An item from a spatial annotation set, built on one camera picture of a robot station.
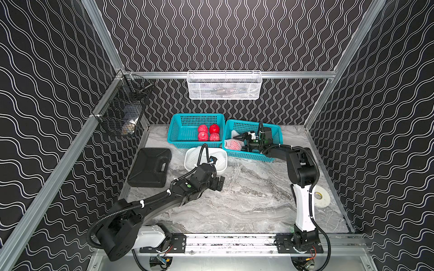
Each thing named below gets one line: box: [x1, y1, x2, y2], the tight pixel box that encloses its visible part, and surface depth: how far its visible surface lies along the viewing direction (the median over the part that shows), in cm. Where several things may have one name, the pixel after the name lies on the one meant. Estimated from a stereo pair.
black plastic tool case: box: [127, 147, 172, 189], surface depth 95 cm
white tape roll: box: [312, 184, 331, 208], surface depth 89 cm
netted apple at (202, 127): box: [197, 124, 209, 133], surface depth 113 cm
